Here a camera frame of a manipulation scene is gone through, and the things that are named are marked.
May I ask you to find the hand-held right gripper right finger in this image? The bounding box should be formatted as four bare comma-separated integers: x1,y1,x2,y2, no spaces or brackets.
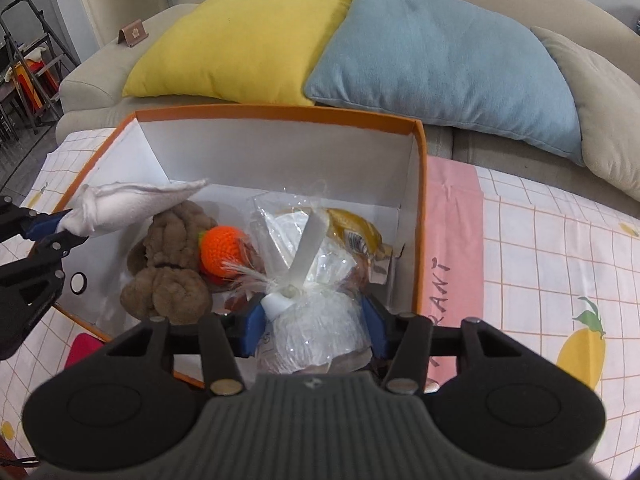
361,294,548,395

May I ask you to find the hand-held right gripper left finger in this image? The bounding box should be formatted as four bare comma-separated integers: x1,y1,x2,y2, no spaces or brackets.
102,302,267,396

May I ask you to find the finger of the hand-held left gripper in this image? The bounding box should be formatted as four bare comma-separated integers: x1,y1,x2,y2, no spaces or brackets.
0,232,87,361
0,195,73,242

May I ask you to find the clear plastic bag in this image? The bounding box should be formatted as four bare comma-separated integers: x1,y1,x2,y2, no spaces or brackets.
227,194,375,377

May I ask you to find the white cloth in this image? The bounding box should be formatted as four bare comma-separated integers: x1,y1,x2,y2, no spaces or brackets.
57,178,211,237

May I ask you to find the orange crocheted fruit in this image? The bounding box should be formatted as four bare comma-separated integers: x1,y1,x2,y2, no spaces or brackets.
197,226,249,279

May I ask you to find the yellow packet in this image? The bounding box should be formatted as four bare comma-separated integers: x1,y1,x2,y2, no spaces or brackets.
325,207,397,262

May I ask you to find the brown plush toy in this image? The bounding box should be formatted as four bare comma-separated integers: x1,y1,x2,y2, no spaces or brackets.
120,200,219,326

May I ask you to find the orange cardboard box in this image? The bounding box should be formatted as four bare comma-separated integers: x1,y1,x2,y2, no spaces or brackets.
27,104,429,392

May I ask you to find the red tin box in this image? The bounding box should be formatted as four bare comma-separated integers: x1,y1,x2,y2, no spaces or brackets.
64,332,109,370

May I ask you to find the beige sofa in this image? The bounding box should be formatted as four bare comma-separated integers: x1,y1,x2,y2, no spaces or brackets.
55,0,640,162

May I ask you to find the lemon print bed sheet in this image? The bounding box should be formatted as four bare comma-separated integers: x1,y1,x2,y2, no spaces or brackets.
0,127,640,480

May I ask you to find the small brown phone stand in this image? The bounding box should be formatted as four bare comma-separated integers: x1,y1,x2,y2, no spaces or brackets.
117,20,151,47

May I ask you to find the yellow pillow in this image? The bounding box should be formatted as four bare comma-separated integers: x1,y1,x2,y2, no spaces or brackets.
122,0,356,108

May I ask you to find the blue pillow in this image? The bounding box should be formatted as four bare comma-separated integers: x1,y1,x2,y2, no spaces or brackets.
304,0,587,167

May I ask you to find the beige pillow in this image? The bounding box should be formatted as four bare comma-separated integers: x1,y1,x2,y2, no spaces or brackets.
531,26,640,204

